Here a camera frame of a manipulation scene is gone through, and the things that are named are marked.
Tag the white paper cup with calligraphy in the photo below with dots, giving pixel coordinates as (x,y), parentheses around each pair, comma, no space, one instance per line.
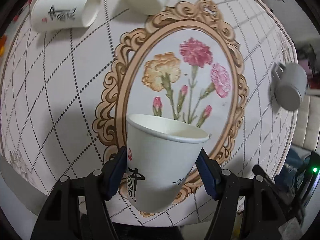
(161,153)

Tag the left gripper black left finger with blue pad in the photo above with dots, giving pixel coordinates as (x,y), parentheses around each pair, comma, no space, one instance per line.
(59,217)

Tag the grey ribbed plastic mug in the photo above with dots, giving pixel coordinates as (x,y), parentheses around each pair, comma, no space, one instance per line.
(291,82)

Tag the white paper cup lying sideways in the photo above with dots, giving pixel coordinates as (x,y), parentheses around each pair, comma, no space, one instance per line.
(50,15)

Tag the beige cushioned stool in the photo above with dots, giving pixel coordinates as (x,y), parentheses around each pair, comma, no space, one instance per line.
(306,133)

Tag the floral patterned table mat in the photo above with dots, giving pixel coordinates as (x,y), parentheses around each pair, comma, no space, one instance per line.
(65,94)

